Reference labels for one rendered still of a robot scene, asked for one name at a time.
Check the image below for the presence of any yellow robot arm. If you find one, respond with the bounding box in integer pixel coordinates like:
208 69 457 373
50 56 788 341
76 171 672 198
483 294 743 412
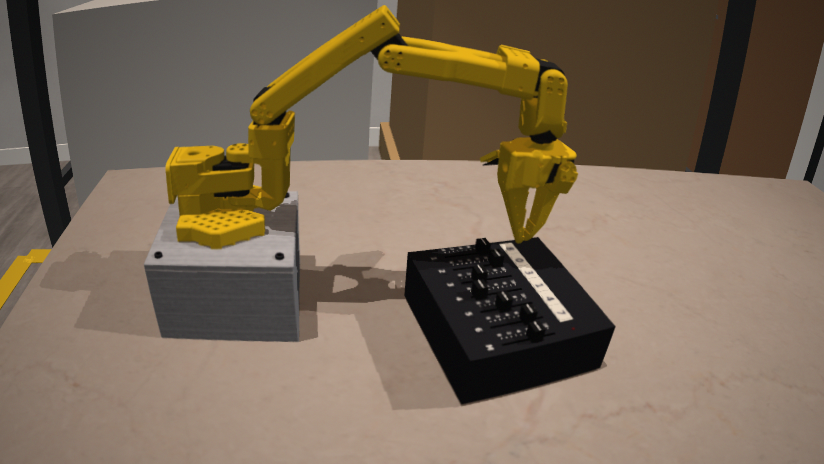
170 5 568 249

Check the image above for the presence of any black lighting desk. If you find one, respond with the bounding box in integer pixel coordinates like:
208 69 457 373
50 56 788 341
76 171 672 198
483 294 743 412
405 237 616 404

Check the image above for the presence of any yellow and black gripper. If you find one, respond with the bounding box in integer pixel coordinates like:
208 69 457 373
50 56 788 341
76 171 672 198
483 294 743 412
480 137 578 243

